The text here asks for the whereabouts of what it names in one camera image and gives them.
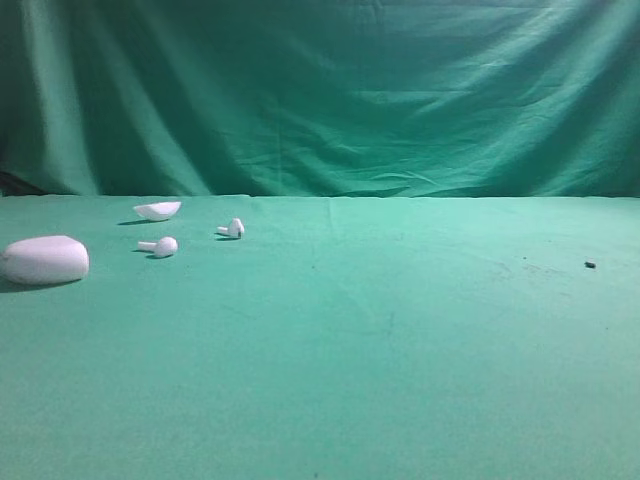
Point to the white earbud with dark tip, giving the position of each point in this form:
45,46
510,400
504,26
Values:
234,230

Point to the white earbud near case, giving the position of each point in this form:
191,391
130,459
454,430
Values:
164,247

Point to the white earbud case lid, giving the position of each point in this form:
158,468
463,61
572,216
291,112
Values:
159,211

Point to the white earbud case body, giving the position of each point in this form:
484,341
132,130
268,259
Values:
45,260

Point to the green table cloth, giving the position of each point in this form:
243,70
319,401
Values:
337,339

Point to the green backdrop cloth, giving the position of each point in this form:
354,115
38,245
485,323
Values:
320,98

